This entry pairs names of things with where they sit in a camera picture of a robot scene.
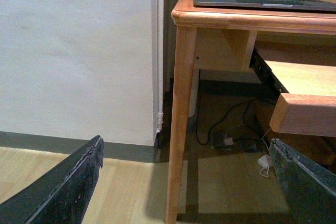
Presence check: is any white wall conduit pipe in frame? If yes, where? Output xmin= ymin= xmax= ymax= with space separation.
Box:
xmin=156 ymin=0 xmax=164 ymax=133

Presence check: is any wooden desk with hutch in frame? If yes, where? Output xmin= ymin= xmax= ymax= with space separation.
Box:
xmin=165 ymin=0 xmax=335 ymax=223

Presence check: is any black power cable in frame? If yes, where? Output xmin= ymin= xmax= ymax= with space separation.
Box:
xmin=195 ymin=69 xmax=276 ymax=151

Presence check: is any wooden keyboard tray drawer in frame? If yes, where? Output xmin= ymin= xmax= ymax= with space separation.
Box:
xmin=249 ymin=47 xmax=336 ymax=137

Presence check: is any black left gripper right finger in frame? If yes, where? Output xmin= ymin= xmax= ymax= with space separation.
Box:
xmin=269 ymin=139 xmax=335 ymax=223

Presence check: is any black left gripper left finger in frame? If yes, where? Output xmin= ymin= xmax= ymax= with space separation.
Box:
xmin=1 ymin=135 xmax=104 ymax=223

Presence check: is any white power adapter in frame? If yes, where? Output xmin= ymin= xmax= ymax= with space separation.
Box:
xmin=258 ymin=154 xmax=273 ymax=169

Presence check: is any wooden rolling floor stand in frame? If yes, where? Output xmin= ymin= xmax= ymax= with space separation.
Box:
xmin=253 ymin=101 xmax=335 ymax=166

